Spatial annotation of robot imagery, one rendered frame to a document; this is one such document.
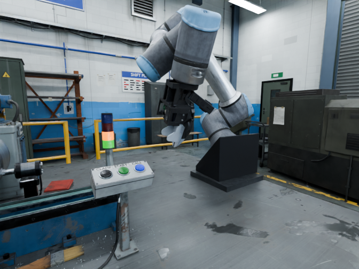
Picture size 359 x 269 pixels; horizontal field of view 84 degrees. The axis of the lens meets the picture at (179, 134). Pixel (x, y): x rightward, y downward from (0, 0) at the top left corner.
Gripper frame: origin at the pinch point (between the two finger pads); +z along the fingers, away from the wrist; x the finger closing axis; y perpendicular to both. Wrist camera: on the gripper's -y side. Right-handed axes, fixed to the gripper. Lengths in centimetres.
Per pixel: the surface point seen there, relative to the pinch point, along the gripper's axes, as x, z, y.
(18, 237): -7, 33, 44
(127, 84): -519, 147, -166
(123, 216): 5.1, 21.7, 16.8
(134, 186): 3.4, 11.2, 14.0
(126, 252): 10.6, 31.6, 16.6
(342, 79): -183, -5, -622
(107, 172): 0.0, 7.3, 21.2
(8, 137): -63, 31, 50
